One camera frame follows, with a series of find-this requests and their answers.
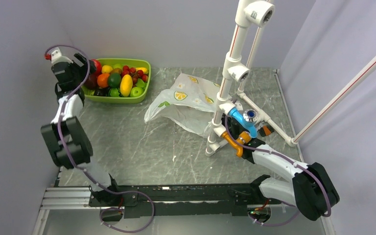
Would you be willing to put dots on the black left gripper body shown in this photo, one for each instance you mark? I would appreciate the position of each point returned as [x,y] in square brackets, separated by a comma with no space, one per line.
[80,72]

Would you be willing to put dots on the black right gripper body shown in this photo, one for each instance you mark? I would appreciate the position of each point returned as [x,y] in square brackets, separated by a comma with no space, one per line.
[225,121]

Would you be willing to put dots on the white printed plastic bag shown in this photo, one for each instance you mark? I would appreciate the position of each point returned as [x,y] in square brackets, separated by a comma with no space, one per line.
[189,102]

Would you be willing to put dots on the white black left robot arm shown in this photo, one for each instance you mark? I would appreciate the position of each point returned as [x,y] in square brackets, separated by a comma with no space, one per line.
[65,138]

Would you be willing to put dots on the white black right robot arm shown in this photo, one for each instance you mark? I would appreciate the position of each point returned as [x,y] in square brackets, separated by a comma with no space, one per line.
[295,181]

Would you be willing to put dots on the dark red fake apple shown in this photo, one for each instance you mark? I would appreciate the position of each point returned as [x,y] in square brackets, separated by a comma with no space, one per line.
[91,82]

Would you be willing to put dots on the orange fake orange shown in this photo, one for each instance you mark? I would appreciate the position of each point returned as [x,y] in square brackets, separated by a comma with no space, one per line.
[102,80]

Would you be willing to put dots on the yellow fake lemon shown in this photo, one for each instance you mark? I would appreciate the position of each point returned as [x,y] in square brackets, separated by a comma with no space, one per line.
[106,69]

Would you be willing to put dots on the green fake lime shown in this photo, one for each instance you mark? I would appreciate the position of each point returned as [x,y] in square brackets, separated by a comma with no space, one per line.
[114,80]

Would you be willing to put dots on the yellow fake mango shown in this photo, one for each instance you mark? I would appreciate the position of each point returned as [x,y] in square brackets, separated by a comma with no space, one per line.
[126,85]

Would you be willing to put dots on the red fake cherry tomatoes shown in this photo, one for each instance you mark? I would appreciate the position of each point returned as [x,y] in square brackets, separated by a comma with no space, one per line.
[136,73]

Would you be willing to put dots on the green fake apple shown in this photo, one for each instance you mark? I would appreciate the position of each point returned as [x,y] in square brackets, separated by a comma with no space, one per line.
[136,92]

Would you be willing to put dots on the orange brass faucet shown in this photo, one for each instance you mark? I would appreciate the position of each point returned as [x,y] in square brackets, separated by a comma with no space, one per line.
[237,144]

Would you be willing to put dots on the blue plastic faucet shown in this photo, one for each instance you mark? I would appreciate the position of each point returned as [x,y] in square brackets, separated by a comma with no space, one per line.
[248,119]

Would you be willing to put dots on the green plastic fruit basin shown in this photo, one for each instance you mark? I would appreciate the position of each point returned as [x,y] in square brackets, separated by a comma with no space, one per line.
[113,95]

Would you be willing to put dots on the orange black small tool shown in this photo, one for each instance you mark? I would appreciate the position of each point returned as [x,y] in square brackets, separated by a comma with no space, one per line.
[266,130]

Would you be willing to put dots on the white diagonal corner pipe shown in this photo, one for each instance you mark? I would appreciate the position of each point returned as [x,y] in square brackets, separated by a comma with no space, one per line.
[369,68]

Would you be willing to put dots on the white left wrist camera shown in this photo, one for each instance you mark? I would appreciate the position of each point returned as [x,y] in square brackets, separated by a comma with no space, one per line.
[56,56]

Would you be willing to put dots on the aluminium table edge rail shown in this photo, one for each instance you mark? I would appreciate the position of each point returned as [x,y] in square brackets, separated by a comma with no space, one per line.
[276,73]

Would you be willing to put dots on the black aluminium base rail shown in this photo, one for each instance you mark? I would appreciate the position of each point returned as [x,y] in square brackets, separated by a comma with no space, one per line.
[233,199]

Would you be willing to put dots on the white PVC pipe frame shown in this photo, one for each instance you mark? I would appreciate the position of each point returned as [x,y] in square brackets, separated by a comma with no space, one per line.
[258,12]

